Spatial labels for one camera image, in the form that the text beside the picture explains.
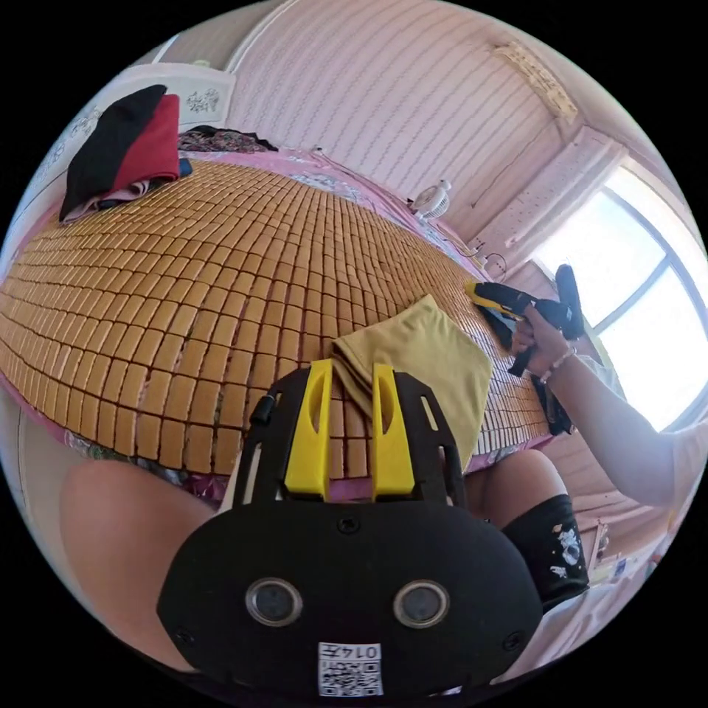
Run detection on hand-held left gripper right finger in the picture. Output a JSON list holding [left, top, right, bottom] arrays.
[[371, 362, 415, 503]]

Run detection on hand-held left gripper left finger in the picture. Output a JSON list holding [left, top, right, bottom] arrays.
[[284, 358, 333, 502]]

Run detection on person's right forearm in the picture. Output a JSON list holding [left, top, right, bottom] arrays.
[[539, 349, 684, 508]]

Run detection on deep yellow short sleeve shirt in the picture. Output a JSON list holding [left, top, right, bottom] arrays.
[[331, 294, 494, 472]]

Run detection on person's right hand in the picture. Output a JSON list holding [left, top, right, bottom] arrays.
[[513, 307, 577, 384]]

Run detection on window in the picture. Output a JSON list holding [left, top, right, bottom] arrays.
[[530, 164, 708, 434]]

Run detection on small white fan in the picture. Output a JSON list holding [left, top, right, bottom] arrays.
[[411, 178, 453, 221]]

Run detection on bed with woven mat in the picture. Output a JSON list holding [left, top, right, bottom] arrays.
[[0, 60, 561, 499]]

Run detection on person's body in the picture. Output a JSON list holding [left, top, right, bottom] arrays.
[[58, 353, 708, 677]]

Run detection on dark floral cloth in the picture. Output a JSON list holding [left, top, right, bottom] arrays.
[[178, 125, 280, 156]]

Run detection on pile of clothes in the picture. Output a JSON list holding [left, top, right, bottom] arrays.
[[58, 83, 182, 223]]

